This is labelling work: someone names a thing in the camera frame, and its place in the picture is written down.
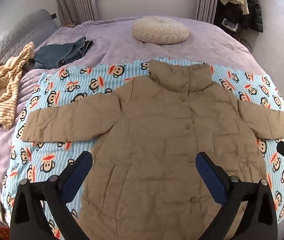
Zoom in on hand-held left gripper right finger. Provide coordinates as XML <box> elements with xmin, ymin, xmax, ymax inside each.
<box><xmin>196</xmin><ymin>151</ymin><xmax>278</xmax><ymax>240</ymax></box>

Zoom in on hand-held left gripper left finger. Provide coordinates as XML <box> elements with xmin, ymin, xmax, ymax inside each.
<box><xmin>10</xmin><ymin>151</ymin><xmax>93</xmax><ymax>240</ymax></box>

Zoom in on tan puffer jacket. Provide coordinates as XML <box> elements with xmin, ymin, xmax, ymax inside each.
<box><xmin>22</xmin><ymin>59</ymin><xmax>284</xmax><ymax>240</ymax></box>

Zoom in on monkey print striped blanket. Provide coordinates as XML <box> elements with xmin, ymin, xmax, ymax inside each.
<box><xmin>1</xmin><ymin>59</ymin><xmax>284</xmax><ymax>240</ymax></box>

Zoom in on yellow striped garment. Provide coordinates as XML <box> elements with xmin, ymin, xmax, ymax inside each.
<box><xmin>0</xmin><ymin>42</ymin><xmax>35</xmax><ymax>130</ymax></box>

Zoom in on folded blue jeans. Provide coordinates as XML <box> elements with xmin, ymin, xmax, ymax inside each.
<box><xmin>34</xmin><ymin>37</ymin><xmax>94</xmax><ymax>69</ymax></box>

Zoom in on purple bed cover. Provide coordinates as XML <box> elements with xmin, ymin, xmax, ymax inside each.
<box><xmin>0</xmin><ymin>16</ymin><xmax>270</xmax><ymax>195</ymax></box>

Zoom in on black hanging coat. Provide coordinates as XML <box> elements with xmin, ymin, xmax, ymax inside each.
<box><xmin>242</xmin><ymin>0</ymin><xmax>264</xmax><ymax>33</ymax></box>

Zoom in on dark hanging garment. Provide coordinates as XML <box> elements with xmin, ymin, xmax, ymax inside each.
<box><xmin>219</xmin><ymin>1</ymin><xmax>245</xmax><ymax>32</ymax></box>

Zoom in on round cream cushion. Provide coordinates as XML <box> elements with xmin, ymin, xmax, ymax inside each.
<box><xmin>132</xmin><ymin>16</ymin><xmax>190</xmax><ymax>45</ymax></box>

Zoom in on grey padded headboard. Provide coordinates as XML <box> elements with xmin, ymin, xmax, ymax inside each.
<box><xmin>0</xmin><ymin>9</ymin><xmax>57</xmax><ymax>68</ymax></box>

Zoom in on grey curtain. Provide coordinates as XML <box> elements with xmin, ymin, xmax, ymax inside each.
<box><xmin>196</xmin><ymin>0</ymin><xmax>230</xmax><ymax>25</ymax></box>
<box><xmin>53</xmin><ymin>0</ymin><xmax>99</xmax><ymax>27</ymax></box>

